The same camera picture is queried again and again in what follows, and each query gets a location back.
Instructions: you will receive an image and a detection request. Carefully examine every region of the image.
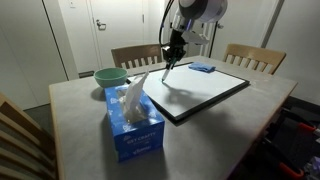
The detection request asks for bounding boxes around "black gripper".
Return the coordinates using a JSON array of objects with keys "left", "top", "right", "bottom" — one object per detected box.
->
[{"left": 162, "top": 29, "right": 187, "bottom": 71}]

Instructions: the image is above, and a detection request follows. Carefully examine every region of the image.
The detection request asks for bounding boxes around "green and white marker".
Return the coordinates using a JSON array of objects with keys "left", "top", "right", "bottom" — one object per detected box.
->
[{"left": 161, "top": 58, "right": 176, "bottom": 83}]

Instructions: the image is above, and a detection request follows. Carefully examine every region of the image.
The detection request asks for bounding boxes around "black-framed whiteboard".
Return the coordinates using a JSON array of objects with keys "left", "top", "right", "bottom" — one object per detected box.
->
[{"left": 126, "top": 61, "right": 251, "bottom": 123}]

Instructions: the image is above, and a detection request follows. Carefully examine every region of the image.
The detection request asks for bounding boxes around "mint-green bowl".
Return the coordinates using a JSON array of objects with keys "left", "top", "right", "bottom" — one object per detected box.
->
[{"left": 93, "top": 67, "right": 129, "bottom": 89}]

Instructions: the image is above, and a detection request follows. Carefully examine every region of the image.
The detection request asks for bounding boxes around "blue cloth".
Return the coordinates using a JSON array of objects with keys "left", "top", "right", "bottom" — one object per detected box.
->
[{"left": 187, "top": 61, "right": 217, "bottom": 74}]

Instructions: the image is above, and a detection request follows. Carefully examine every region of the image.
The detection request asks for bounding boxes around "brown wooden chair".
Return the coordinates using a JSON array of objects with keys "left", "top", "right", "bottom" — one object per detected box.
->
[{"left": 110, "top": 43, "right": 163, "bottom": 69}]

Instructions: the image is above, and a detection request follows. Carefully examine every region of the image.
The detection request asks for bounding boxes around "white tissue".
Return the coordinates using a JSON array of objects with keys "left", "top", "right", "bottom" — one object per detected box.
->
[{"left": 123, "top": 69, "right": 150, "bottom": 123}]

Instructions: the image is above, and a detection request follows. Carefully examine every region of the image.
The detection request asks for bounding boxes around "white door with round knob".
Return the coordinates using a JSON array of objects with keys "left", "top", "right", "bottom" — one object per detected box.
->
[{"left": 209, "top": 0, "right": 278, "bottom": 62}]

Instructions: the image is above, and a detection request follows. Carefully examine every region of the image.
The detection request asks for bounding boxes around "light wooden chair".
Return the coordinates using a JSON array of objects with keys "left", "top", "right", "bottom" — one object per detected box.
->
[
  {"left": 0, "top": 93, "right": 58, "bottom": 180},
  {"left": 222, "top": 43, "right": 287, "bottom": 75}
]

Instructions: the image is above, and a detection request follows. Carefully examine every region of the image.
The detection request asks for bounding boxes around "blue tissue box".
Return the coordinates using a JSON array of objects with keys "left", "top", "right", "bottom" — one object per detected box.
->
[{"left": 104, "top": 84, "right": 166, "bottom": 163}]

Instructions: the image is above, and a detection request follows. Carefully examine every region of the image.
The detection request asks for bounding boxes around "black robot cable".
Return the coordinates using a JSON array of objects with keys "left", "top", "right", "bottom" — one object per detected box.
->
[{"left": 158, "top": 0, "right": 176, "bottom": 48}]

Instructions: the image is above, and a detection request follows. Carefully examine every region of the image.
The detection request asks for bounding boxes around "white door with lever handle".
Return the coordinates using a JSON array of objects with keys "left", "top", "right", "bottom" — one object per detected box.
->
[{"left": 87, "top": 0, "right": 148, "bottom": 69}]

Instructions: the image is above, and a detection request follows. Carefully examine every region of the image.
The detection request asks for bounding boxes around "silver lever door handle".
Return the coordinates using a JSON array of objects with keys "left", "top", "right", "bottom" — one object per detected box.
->
[{"left": 95, "top": 19, "right": 107, "bottom": 32}]

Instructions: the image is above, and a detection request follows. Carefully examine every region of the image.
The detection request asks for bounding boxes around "black clamp with orange handle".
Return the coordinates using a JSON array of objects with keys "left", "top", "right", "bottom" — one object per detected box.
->
[
  {"left": 263, "top": 136, "right": 305, "bottom": 179},
  {"left": 283, "top": 108, "right": 318, "bottom": 161}
]

